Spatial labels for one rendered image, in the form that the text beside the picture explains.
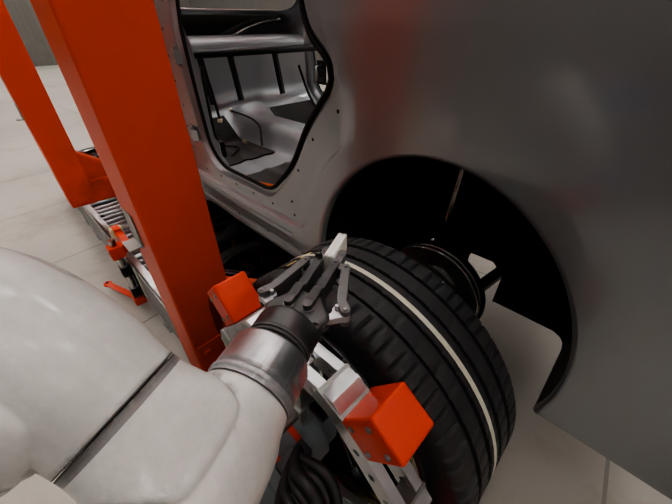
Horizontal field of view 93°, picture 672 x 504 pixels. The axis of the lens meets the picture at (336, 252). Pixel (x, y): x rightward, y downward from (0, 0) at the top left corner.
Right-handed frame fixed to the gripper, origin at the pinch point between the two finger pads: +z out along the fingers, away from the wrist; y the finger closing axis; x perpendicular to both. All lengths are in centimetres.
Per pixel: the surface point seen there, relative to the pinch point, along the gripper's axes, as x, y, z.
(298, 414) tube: -25.6, -2.4, -13.8
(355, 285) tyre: -8.7, 2.5, 3.0
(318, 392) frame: -15.0, 2.2, -14.8
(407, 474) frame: -26.9, 16.8, -16.2
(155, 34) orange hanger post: 29, -42, 18
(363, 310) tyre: -9.4, 5.4, -1.9
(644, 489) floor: -128, 115, 52
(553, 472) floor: -128, 81, 46
